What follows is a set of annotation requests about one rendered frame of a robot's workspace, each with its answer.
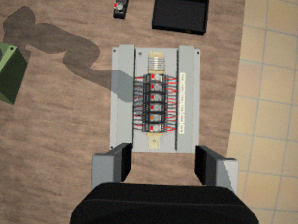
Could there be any black relay socket row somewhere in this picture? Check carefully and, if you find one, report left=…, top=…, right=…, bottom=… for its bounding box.
left=142, top=74, right=168, bottom=133

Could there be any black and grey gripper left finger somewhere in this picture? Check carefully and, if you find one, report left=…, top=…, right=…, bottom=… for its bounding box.
left=91, top=143, right=132, bottom=191

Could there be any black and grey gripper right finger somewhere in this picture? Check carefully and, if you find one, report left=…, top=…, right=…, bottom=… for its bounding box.
left=194, top=145, right=239, bottom=196

